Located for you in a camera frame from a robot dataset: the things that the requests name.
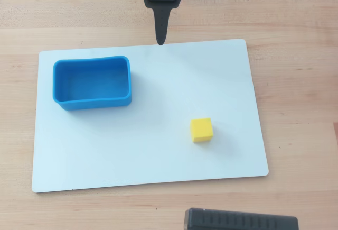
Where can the yellow cube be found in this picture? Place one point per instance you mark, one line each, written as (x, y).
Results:
(201, 130)

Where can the blue rectangular bin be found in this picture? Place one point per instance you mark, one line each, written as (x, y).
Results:
(92, 83)

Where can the white rectangular board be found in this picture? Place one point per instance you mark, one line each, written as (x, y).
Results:
(148, 148)

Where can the black ribbed device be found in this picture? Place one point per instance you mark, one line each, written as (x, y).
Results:
(240, 220)

